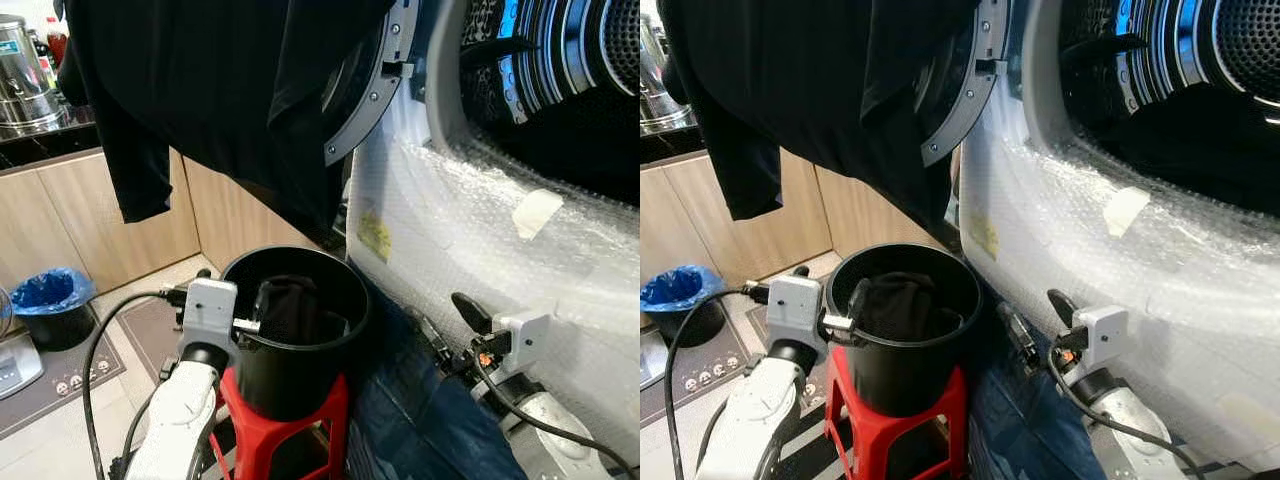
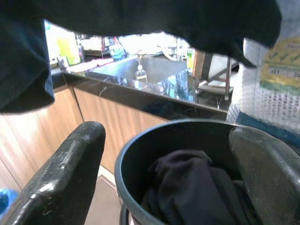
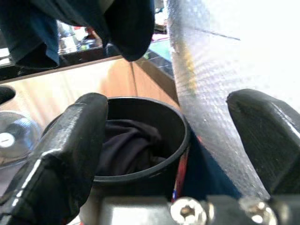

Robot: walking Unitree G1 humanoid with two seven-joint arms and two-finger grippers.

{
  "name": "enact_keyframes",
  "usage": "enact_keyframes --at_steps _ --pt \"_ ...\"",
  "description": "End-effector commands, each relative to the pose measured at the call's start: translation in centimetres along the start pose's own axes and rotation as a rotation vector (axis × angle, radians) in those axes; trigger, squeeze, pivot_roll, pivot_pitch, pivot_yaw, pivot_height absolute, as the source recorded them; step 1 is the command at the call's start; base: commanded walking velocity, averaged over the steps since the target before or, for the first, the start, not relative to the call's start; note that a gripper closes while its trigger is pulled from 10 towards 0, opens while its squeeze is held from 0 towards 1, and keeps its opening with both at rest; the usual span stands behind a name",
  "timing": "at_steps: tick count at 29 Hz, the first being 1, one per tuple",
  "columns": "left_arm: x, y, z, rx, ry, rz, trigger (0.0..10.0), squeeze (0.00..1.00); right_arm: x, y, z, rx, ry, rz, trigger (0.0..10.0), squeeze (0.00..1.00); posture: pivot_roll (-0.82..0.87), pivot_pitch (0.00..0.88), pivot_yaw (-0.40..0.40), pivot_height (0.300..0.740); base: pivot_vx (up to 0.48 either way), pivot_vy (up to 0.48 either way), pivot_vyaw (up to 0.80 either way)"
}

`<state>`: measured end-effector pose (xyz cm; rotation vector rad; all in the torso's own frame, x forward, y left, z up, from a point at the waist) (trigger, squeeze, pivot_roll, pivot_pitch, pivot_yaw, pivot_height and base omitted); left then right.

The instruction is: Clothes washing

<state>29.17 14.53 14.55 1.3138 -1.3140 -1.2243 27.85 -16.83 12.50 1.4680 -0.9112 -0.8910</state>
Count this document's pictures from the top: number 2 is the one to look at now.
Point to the yellow container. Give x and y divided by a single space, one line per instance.
68 50

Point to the clear soap bottle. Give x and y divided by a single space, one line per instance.
141 77

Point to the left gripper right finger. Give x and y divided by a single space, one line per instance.
269 175

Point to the black jacket red trim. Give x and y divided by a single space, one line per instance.
187 187

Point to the black t-shirt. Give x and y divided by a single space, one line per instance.
140 14

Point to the green bottle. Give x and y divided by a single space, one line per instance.
190 58

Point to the black stone countertop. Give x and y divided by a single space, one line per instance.
140 100

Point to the stainless steel sink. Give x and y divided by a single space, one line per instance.
159 68

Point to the yellow green energy label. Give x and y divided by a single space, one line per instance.
281 70

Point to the black plastic bucket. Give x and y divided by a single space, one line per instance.
131 152

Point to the bin with blue bag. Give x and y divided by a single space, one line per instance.
5 199

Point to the steel shelf rack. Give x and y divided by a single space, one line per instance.
211 89

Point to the blue bag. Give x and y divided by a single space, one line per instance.
117 52

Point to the wooden base cabinet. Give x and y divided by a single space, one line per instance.
35 131

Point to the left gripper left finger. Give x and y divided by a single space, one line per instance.
58 178

